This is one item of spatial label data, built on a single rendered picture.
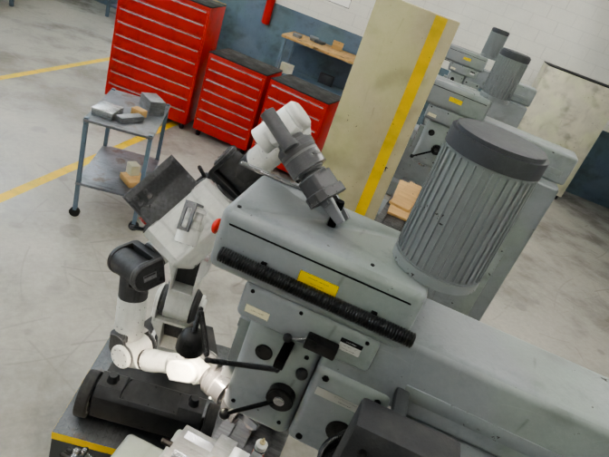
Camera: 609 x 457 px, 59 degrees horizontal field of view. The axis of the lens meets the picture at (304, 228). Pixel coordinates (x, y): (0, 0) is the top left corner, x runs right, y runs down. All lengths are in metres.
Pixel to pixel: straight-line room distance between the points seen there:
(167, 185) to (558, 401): 1.19
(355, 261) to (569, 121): 8.56
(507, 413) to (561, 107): 8.39
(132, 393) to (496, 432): 1.58
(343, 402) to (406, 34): 1.97
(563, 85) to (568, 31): 1.15
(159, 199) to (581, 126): 8.45
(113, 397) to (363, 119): 1.81
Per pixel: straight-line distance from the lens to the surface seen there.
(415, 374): 1.25
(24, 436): 3.06
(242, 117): 6.27
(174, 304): 2.19
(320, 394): 1.33
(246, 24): 10.87
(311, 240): 1.12
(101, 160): 4.84
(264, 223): 1.13
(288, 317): 1.23
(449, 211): 1.08
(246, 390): 1.43
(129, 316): 1.75
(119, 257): 1.72
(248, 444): 1.98
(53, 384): 3.26
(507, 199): 1.07
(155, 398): 2.45
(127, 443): 2.14
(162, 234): 1.67
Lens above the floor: 2.42
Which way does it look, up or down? 27 degrees down
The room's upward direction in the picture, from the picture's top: 20 degrees clockwise
